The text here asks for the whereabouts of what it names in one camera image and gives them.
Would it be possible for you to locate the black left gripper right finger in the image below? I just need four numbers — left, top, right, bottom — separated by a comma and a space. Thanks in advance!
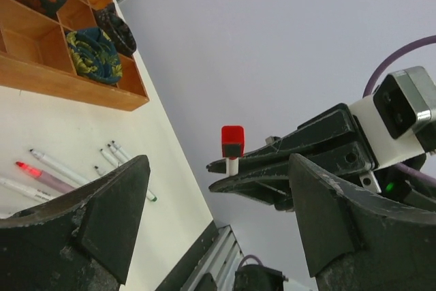
289, 154, 435, 290

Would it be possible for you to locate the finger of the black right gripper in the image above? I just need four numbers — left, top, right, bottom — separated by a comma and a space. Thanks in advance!
206, 134, 307, 173
209, 164, 294, 212

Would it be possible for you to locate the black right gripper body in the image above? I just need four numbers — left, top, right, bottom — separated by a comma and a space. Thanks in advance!
266, 103, 377, 186

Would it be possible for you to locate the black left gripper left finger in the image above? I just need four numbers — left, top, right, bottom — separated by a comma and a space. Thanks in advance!
1, 155, 151, 290

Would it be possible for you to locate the white marker red cap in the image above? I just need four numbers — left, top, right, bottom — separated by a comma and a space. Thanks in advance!
221, 125, 245, 176

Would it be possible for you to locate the pink highlighter pen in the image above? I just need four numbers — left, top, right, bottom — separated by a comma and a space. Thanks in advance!
15, 162, 75, 194

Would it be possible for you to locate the blue capped whiteboard marker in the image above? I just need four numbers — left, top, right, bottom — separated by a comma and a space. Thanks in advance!
29, 149, 90, 185

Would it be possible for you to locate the dark green capped marker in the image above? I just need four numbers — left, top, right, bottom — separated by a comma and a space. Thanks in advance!
146, 190, 157, 202

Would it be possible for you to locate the white marker dark blue cap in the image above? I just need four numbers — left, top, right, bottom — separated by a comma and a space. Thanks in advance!
107, 140, 132, 164

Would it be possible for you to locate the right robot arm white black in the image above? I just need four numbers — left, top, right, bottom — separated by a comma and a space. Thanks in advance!
209, 104, 435, 212

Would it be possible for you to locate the dark cloth bundle front-right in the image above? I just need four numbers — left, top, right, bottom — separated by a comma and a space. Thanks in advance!
65, 27, 123, 85

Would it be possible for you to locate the orange wooden compartment tray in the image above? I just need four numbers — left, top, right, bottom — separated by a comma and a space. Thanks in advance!
1, 0, 149, 111

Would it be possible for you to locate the aluminium rail front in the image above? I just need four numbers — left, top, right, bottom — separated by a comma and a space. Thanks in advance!
181, 225, 244, 291

